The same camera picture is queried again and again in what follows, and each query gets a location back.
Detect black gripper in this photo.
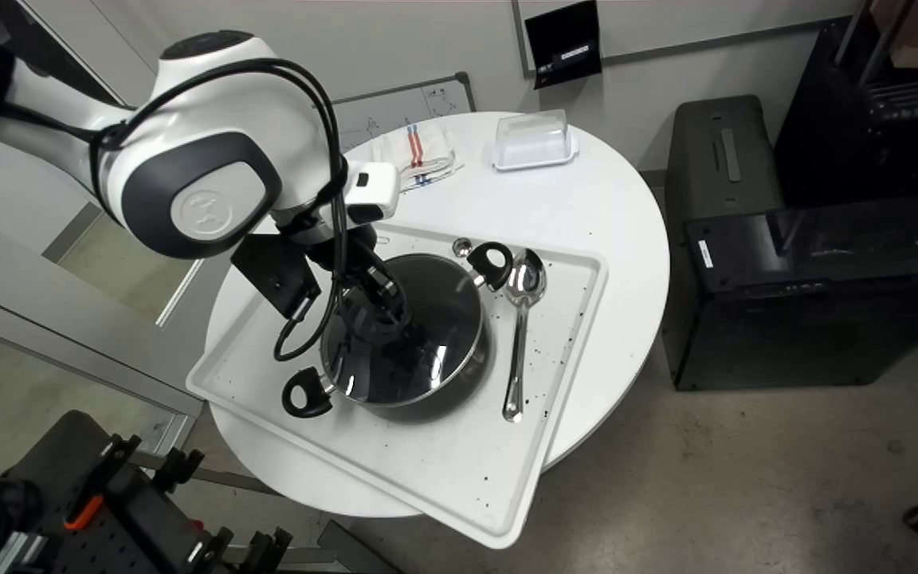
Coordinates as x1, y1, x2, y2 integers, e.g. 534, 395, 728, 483
270, 204, 410, 334

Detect glass pot lid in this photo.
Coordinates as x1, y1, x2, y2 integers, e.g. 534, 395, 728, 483
319, 249, 492, 407

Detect white box on wrist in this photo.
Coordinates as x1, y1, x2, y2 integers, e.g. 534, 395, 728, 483
343, 160, 404, 227

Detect metal ladle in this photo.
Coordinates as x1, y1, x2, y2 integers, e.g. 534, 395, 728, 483
497, 247, 550, 423

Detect grey leaning panel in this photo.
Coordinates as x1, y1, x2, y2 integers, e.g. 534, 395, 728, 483
329, 72, 480, 154

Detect white plastic tray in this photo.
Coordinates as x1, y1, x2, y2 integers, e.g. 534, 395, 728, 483
181, 219, 612, 556

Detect clear plastic container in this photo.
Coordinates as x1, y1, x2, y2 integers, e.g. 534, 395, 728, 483
486, 108, 580, 177

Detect white round table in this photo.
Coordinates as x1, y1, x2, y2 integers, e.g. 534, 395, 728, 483
202, 108, 677, 524

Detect black printer box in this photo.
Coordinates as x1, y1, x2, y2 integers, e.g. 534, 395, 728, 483
660, 94, 918, 395

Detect dark shelf unit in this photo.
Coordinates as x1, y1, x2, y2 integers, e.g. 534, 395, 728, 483
773, 0, 918, 218

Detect black wrist camera block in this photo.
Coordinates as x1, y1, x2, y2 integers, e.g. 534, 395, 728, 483
229, 234, 325, 323

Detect black pot with loop handles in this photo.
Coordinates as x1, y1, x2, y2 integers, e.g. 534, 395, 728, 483
279, 238, 517, 423

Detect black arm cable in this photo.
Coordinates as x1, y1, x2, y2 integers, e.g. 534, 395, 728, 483
89, 57, 354, 363

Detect black wall holder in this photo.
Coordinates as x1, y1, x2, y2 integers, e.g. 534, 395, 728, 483
518, 0, 605, 94

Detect white metal frame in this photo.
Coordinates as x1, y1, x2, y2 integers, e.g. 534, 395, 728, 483
0, 124, 215, 423

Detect orange handled tool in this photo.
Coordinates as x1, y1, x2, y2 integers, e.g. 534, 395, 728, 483
61, 492, 115, 537

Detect white wall board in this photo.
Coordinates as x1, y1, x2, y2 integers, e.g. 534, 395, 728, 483
510, 0, 866, 64

